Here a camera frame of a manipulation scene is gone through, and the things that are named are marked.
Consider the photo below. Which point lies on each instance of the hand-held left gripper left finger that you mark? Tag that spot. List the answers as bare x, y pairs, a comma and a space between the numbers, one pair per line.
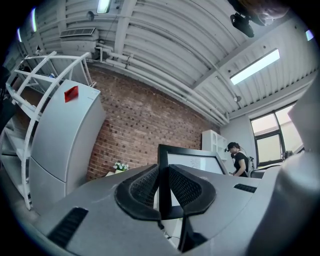
100, 200

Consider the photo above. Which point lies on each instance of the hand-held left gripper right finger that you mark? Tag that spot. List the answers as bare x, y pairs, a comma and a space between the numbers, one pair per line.
225, 212

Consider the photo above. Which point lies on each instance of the black framed picture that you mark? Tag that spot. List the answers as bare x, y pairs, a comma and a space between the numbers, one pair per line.
163, 175

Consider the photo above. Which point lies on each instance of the white potted flower plant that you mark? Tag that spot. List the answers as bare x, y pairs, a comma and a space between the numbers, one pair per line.
121, 166

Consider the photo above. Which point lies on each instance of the white cubby shelf cabinet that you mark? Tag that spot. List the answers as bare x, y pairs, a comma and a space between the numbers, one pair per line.
212, 142

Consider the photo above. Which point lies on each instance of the grey refrigerator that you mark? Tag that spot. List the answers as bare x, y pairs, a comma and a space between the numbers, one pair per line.
62, 137

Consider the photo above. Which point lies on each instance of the dark framed window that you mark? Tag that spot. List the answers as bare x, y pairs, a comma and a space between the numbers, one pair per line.
267, 147

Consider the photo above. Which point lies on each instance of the white metal shelving rack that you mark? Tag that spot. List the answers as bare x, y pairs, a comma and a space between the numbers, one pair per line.
27, 140

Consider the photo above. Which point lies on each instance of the red sticker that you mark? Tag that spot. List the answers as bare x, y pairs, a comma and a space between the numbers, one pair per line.
71, 94

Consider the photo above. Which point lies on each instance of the round ceiling detector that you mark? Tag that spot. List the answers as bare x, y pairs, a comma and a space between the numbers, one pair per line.
237, 99
90, 15

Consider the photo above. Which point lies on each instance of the white ceiling pipe bundle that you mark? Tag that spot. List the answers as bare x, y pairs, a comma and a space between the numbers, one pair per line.
162, 80

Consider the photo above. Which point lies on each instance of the ceiling tube light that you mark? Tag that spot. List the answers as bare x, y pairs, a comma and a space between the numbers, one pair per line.
103, 5
255, 66
309, 35
19, 35
33, 20

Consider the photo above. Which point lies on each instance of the white ceiling air conditioner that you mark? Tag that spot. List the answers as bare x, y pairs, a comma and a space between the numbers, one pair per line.
77, 37

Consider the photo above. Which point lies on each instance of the black head-worn camera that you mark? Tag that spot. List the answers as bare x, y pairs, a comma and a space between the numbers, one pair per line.
242, 23

